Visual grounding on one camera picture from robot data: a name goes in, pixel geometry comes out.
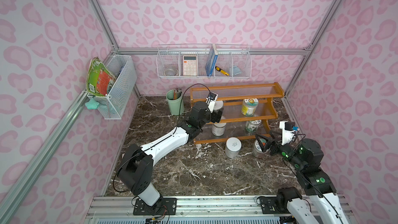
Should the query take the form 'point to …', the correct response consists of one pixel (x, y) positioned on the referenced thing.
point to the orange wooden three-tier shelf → (232, 96)
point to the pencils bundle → (176, 93)
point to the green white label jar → (252, 125)
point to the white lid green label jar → (218, 106)
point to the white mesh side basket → (113, 106)
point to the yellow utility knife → (218, 69)
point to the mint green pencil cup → (176, 107)
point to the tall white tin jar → (232, 148)
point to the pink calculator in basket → (189, 66)
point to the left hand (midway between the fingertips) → (214, 101)
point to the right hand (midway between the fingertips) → (262, 133)
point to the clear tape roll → (171, 72)
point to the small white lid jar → (217, 128)
